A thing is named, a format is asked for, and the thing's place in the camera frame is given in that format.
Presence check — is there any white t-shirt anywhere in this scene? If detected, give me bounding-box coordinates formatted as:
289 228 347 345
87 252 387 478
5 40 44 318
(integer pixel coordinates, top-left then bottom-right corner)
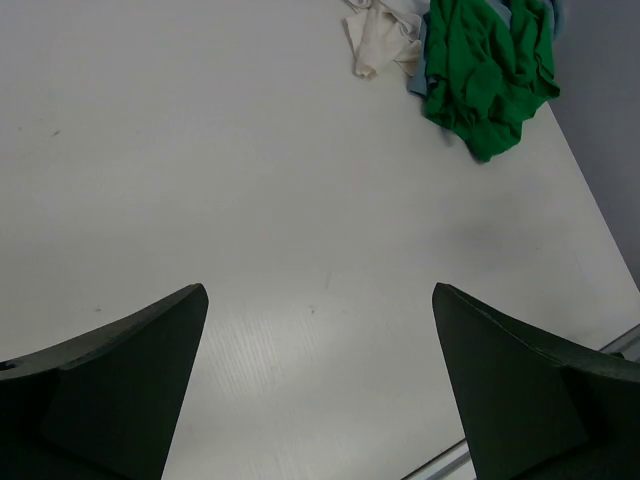
343 0 430 79

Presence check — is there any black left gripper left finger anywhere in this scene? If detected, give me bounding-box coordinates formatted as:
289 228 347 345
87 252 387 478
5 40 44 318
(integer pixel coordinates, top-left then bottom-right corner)
1 284 208 479

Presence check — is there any blue-grey t-shirt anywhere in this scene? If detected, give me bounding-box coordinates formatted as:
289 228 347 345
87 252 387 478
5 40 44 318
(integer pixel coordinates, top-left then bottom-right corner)
408 0 565 97

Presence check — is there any green t-shirt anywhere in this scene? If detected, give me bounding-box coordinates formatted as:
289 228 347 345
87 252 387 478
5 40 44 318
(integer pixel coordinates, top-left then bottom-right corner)
423 1 560 163

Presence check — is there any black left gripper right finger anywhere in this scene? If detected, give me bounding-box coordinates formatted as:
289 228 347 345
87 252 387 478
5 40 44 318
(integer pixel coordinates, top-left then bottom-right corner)
432 283 639 479

